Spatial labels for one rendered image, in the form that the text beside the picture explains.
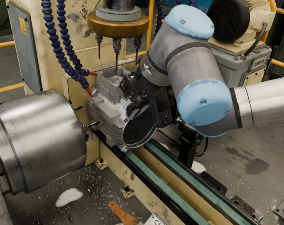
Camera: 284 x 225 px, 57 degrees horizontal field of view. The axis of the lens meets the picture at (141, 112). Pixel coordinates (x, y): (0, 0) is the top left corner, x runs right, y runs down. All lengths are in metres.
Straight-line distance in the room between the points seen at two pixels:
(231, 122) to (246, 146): 0.68
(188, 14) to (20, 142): 0.45
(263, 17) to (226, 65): 0.25
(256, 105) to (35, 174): 0.52
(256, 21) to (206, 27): 0.73
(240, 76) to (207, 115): 0.70
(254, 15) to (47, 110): 0.89
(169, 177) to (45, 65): 0.56
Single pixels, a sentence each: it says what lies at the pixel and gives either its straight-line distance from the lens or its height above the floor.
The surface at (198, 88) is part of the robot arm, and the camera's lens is 0.43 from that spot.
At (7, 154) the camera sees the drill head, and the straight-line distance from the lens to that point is 0.66.
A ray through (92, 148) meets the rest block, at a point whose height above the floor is 0.87.
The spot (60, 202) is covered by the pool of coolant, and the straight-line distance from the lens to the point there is 0.93.
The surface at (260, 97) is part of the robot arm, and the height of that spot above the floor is 1.28.
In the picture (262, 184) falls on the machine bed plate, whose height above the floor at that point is 0.80.
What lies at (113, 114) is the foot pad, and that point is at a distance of 0.80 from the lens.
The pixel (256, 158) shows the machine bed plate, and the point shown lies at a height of 0.80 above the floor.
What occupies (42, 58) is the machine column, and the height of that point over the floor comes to 1.17.
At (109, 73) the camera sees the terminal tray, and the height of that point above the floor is 1.13.
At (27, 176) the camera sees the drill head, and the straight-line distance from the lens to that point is 0.68.
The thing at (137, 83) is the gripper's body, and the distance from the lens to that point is 0.66.
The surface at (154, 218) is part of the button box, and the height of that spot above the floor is 1.08.
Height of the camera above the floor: 1.53
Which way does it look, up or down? 34 degrees down
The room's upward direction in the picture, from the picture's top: 5 degrees clockwise
